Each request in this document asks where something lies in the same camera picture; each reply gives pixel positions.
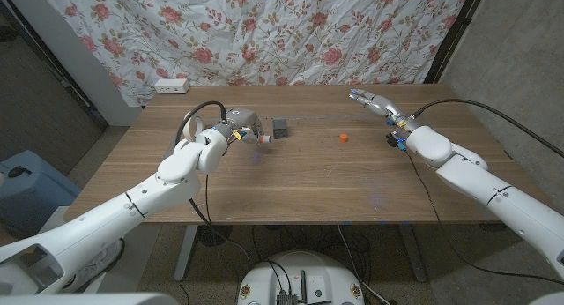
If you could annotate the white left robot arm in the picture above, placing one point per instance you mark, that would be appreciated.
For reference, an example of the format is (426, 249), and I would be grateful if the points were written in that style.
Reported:
(110, 221)

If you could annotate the white table leg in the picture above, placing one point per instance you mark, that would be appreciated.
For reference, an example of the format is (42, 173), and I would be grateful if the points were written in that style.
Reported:
(414, 256)
(185, 256)

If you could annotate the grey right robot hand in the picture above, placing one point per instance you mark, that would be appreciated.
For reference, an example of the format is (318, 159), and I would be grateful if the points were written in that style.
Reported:
(381, 106)

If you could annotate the black backdrop stand pole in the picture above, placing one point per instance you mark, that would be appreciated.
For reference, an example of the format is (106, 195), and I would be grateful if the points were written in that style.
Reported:
(454, 36)

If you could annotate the dark grey block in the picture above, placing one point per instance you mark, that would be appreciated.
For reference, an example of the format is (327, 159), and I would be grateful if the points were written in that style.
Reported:
(279, 128)

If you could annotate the orange and white glue stick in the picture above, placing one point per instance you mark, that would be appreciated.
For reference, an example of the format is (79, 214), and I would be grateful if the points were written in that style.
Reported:
(265, 139)

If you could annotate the floral backdrop cloth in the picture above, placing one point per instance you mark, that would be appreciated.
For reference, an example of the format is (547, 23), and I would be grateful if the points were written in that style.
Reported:
(264, 31)

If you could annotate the white power strip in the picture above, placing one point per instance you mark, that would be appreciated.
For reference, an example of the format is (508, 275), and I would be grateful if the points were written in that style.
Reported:
(172, 86)

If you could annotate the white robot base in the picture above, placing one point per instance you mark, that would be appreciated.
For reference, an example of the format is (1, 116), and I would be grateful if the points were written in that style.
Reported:
(304, 274)

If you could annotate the masking tape roll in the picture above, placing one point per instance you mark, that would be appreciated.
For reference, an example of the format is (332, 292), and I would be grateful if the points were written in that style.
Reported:
(189, 126)

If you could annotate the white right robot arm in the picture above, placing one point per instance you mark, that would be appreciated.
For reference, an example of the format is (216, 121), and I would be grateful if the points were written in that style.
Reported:
(493, 190)

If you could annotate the blue plastic bin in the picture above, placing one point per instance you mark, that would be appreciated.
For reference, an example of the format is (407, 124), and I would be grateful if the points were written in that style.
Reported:
(35, 190)

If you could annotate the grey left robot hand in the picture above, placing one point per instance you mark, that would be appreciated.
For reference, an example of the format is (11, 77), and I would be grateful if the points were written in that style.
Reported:
(244, 122)

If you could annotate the black round grille disc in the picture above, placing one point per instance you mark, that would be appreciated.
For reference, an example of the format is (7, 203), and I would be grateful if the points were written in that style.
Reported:
(218, 235)

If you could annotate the orange glue stick cap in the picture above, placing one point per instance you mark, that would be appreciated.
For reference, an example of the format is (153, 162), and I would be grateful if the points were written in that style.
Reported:
(343, 138)

